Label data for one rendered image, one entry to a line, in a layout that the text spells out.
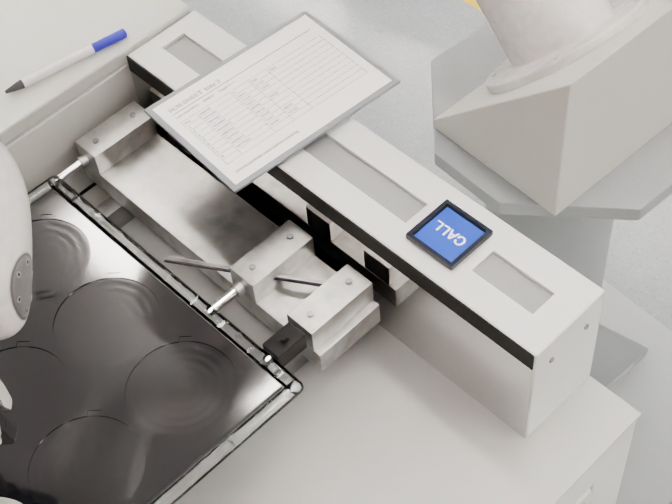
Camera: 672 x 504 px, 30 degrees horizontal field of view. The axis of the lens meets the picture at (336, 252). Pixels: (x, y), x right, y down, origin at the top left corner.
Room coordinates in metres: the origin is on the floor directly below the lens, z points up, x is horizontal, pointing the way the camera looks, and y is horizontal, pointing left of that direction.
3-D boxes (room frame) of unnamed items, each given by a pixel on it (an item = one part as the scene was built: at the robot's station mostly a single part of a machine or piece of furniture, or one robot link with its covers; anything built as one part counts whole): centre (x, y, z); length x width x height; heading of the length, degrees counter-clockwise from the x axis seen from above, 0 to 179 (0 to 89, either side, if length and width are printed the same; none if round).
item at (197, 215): (0.80, 0.11, 0.87); 0.36 x 0.08 x 0.03; 40
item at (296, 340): (0.64, 0.06, 0.90); 0.04 x 0.02 x 0.03; 130
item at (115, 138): (0.93, 0.22, 0.89); 0.08 x 0.03 x 0.03; 130
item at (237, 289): (0.70, 0.11, 0.89); 0.05 x 0.01 x 0.01; 130
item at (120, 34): (0.97, 0.26, 0.97); 0.14 x 0.01 x 0.01; 121
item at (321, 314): (0.68, 0.01, 0.89); 0.08 x 0.03 x 0.03; 130
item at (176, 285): (0.73, 0.16, 0.90); 0.38 x 0.01 x 0.01; 40
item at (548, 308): (0.80, -0.02, 0.89); 0.55 x 0.09 x 0.14; 40
